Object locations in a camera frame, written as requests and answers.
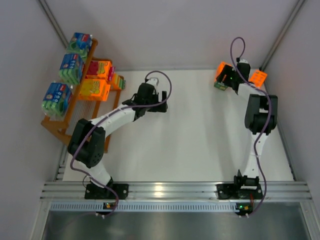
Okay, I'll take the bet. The orange box back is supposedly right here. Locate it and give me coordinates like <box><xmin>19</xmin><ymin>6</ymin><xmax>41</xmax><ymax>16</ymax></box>
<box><xmin>214</xmin><ymin>61</ymin><xmax>232</xmax><ymax>91</ymax></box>

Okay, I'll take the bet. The orange green box yellow sponge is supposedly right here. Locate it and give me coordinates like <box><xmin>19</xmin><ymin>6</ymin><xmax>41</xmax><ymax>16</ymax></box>
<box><xmin>110</xmin><ymin>73</ymin><xmax>126</xmax><ymax>91</ymax></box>

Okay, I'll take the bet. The pink scrubber sponge box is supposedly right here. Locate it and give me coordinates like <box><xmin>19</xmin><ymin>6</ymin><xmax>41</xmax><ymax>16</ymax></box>
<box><xmin>85</xmin><ymin>60</ymin><xmax>115</xmax><ymax>82</ymax></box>

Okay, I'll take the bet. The blue green sponge pack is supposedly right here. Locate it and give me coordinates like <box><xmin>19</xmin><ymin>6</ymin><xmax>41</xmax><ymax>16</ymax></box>
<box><xmin>58</xmin><ymin>53</ymin><xmax>84</xmax><ymax>85</ymax></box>
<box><xmin>66</xmin><ymin>32</ymin><xmax>93</xmax><ymax>62</ymax></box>
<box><xmin>41</xmin><ymin>82</ymin><xmax>73</xmax><ymax>117</ymax></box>

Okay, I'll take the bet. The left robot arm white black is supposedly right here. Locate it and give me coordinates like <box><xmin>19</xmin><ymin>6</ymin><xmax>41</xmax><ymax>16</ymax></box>
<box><xmin>67</xmin><ymin>78</ymin><xmax>168</xmax><ymax>195</ymax></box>

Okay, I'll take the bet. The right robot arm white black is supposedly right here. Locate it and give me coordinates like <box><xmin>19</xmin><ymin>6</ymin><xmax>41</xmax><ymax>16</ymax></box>
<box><xmin>214</xmin><ymin>59</ymin><xmax>278</xmax><ymax>200</ymax></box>

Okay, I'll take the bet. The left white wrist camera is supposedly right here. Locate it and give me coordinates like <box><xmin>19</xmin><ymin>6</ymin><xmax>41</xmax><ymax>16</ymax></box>
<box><xmin>145</xmin><ymin>77</ymin><xmax>159</xmax><ymax>89</ymax></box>

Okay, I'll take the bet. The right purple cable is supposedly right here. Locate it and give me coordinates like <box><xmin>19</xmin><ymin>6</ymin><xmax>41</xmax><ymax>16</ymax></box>
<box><xmin>229</xmin><ymin>36</ymin><xmax>273</xmax><ymax>218</ymax></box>

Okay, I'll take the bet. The purple cable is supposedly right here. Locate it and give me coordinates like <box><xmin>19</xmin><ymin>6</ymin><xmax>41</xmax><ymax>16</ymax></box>
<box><xmin>69</xmin><ymin>71</ymin><xmax>173</xmax><ymax>218</ymax></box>
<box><xmin>229</xmin><ymin>36</ymin><xmax>273</xmax><ymax>218</ymax></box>

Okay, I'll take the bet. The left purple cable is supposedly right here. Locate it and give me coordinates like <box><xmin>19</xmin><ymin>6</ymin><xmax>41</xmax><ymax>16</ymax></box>
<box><xmin>69</xmin><ymin>71</ymin><xmax>173</xmax><ymax>218</ymax></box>

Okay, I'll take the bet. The orange three-tier wire shelf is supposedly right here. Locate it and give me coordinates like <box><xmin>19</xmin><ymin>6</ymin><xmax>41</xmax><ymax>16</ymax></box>
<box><xmin>41</xmin><ymin>38</ymin><xmax>122</xmax><ymax>153</ymax></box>

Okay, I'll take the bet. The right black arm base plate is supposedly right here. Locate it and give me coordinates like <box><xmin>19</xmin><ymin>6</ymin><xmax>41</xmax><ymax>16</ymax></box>
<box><xmin>216</xmin><ymin>183</ymin><xmax>263</xmax><ymax>200</ymax></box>

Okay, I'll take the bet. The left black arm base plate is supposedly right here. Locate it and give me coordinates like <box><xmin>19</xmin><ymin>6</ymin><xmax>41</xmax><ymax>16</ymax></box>
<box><xmin>84</xmin><ymin>183</ymin><xmax>129</xmax><ymax>200</ymax></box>

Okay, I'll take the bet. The aluminium mounting rail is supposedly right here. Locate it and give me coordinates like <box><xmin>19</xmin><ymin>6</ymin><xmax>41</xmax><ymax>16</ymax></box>
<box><xmin>40</xmin><ymin>181</ymin><xmax>312</xmax><ymax>202</ymax></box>

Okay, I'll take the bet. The slotted grey cable duct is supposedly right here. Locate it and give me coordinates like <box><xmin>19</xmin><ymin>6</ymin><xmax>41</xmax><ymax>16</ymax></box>
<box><xmin>50</xmin><ymin>201</ymin><xmax>250</xmax><ymax>213</ymax></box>

